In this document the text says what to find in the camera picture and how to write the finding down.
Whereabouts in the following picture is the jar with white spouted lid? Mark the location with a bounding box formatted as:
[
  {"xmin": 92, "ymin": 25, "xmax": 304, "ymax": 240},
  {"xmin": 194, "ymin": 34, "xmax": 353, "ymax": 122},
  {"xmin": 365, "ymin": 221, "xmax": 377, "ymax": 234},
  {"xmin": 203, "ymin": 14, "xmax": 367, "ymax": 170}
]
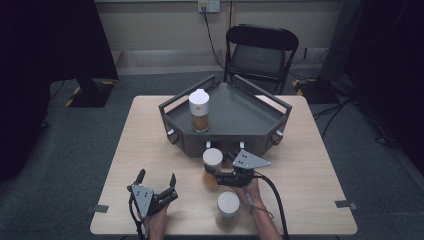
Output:
[{"xmin": 188, "ymin": 88, "xmax": 211, "ymax": 133}]

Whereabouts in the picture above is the dark grey corner rack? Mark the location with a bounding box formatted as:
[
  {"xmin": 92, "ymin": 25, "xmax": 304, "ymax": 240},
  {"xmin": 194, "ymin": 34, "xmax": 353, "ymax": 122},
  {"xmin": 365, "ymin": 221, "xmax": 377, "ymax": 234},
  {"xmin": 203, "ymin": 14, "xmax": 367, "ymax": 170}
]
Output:
[{"xmin": 158, "ymin": 73, "xmax": 294, "ymax": 160}]

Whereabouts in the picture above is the black wall socket cable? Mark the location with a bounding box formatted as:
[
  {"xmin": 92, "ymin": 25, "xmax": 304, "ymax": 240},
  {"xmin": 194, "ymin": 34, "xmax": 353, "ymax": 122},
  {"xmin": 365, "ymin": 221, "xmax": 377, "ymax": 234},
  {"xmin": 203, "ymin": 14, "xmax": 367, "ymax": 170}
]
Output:
[{"xmin": 201, "ymin": 9, "xmax": 226, "ymax": 70}]

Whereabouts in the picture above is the grey table edge tab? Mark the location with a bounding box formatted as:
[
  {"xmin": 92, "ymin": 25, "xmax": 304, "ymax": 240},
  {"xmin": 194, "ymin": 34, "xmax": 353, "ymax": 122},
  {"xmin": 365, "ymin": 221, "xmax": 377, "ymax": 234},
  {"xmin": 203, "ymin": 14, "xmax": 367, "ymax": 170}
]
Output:
[
  {"xmin": 84, "ymin": 204, "xmax": 110, "ymax": 215},
  {"xmin": 334, "ymin": 199, "xmax": 358, "ymax": 211}
]

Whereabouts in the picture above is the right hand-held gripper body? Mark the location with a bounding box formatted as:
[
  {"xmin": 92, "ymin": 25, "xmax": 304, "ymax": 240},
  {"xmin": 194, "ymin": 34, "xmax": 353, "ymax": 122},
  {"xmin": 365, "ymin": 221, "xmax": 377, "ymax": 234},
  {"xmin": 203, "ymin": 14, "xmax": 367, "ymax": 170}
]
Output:
[{"xmin": 214, "ymin": 149, "xmax": 272, "ymax": 189}]

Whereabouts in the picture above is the black curtain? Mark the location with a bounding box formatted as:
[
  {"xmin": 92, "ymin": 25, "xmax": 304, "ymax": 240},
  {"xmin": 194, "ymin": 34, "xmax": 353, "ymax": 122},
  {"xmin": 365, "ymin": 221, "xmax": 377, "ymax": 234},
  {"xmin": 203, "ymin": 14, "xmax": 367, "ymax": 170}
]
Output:
[
  {"xmin": 0, "ymin": 0, "xmax": 120, "ymax": 183},
  {"xmin": 344, "ymin": 0, "xmax": 424, "ymax": 174}
]

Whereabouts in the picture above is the person's left hand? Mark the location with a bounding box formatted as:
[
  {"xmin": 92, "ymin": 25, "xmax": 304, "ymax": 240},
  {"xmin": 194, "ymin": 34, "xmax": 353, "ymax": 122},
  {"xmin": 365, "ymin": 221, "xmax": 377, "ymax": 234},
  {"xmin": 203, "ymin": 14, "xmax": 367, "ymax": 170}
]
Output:
[{"xmin": 142, "ymin": 205, "xmax": 170, "ymax": 240}]

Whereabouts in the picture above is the grey upright panel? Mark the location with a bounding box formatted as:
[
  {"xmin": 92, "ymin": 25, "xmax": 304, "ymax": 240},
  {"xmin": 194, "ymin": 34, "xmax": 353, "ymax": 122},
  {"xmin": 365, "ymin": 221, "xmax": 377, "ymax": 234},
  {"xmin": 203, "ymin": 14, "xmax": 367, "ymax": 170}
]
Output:
[{"xmin": 319, "ymin": 0, "xmax": 365, "ymax": 84}]

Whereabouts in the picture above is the white wall socket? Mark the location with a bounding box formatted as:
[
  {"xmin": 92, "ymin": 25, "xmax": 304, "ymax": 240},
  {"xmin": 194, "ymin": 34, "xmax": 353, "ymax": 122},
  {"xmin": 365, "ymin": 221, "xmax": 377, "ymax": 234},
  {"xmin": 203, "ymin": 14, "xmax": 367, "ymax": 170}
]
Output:
[{"xmin": 197, "ymin": 0, "xmax": 222, "ymax": 14}]

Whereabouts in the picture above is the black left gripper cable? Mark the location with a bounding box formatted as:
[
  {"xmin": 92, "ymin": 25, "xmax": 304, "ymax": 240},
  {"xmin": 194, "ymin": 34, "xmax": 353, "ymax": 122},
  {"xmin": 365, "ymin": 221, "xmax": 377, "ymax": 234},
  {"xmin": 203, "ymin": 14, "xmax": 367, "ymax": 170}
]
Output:
[{"xmin": 128, "ymin": 194, "xmax": 148, "ymax": 240}]

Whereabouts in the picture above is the black folding chair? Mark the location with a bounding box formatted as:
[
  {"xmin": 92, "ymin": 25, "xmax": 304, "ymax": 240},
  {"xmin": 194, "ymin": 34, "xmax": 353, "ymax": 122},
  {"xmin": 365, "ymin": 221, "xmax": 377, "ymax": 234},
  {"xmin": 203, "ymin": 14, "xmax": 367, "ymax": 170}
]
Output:
[{"xmin": 223, "ymin": 23, "xmax": 300, "ymax": 95}]

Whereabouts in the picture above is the black stand base yellow tape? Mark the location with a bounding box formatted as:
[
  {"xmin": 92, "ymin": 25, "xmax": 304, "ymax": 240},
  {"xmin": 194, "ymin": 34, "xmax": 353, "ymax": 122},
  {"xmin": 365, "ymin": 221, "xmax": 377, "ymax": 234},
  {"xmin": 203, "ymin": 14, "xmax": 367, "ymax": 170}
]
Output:
[
  {"xmin": 64, "ymin": 78, "xmax": 116, "ymax": 108},
  {"xmin": 292, "ymin": 78, "xmax": 340, "ymax": 105}
]

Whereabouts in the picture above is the pale jar with grey lid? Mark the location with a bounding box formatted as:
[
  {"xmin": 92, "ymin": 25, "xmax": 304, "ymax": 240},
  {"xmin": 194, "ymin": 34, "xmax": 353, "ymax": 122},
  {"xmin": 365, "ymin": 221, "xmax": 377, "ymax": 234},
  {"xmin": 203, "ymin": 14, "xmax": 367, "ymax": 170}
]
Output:
[{"xmin": 216, "ymin": 191, "xmax": 241, "ymax": 231}]

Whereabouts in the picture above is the left black rotary knob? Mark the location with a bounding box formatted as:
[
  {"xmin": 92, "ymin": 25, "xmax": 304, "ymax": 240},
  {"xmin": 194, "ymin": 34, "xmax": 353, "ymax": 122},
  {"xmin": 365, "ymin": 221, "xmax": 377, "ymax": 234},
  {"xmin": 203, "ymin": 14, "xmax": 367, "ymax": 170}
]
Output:
[{"xmin": 166, "ymin": 128, "xmax": 180, "ymax": 145}]

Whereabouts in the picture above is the person's right hand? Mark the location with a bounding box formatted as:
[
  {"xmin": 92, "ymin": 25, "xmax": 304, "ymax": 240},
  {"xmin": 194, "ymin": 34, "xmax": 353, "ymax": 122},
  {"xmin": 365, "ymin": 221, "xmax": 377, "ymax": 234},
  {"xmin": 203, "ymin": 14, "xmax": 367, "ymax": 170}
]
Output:
[{"xmin": 231, "ymin": 177, "xmax": 267, "ymax": 212}]

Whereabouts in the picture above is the amber jar with beige lid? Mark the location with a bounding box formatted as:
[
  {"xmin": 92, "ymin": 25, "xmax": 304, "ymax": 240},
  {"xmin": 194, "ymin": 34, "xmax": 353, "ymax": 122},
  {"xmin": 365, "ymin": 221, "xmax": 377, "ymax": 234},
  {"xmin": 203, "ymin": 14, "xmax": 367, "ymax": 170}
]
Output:
[{"xmin": 202, "ymin": 147, "xmax": 224, "ymax": 186}]

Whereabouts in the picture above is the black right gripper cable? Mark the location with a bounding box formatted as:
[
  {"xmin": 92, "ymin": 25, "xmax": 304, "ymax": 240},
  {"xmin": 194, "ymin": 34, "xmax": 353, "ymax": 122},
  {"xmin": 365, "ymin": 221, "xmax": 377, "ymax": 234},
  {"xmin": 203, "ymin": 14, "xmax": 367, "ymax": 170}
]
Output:
[{"xmin": 254, "ymin": 172, "xmax": 290, "ymax": 240}]

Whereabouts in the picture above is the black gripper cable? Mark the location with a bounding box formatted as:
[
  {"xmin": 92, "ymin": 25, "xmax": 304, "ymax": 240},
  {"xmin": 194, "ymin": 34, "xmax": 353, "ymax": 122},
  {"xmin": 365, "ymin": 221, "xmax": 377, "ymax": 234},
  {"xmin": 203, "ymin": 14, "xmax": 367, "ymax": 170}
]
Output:
[
  {"xmin": 128, "ymin": 194, "xmax": 148, "ymax": 240},
  {"xmin": 254, "ymin": 172, "xmax": 290, "ymax": 240}
]

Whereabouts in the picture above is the black floor cable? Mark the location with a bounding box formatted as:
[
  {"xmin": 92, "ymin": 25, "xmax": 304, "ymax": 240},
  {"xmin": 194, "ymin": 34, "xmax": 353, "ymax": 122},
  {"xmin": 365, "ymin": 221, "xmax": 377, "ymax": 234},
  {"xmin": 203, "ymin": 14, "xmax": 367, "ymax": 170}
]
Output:
[
  {"xmin": 313, "ymin": 96, "xmax": 354, "ymax": 140},
  {"xmin": 353, "ymin": 99, "xmax": 398, "ymax": 146}
]

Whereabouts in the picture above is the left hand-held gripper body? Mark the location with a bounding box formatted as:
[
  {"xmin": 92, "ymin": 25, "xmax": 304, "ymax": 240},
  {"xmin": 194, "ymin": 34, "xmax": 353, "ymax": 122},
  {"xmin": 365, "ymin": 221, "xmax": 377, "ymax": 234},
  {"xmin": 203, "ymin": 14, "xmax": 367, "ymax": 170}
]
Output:
[{"xmin": 126, "ymin": 184, "xmax": 179, "ymax": 220}]

